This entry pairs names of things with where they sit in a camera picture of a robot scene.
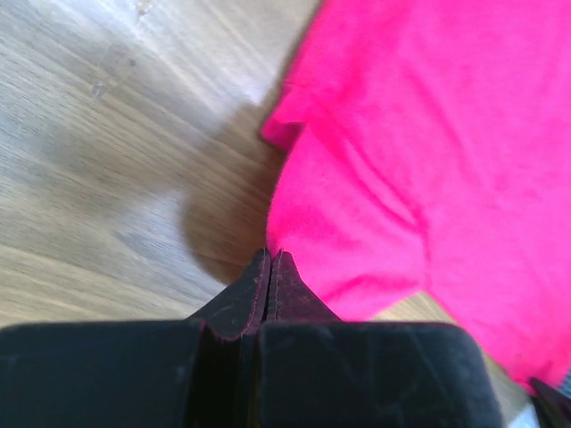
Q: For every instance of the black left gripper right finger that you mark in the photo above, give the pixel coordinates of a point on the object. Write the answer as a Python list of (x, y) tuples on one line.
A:
[(289, 298)]

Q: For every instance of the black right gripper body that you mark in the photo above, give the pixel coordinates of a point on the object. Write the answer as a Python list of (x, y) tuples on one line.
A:
[(551, 406)]

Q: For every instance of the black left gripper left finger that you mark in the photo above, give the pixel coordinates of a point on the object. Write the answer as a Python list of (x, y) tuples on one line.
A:
[(240, 307)]

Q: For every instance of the pink red t shirt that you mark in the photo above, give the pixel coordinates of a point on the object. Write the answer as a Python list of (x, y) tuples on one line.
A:
[(428, 150)]

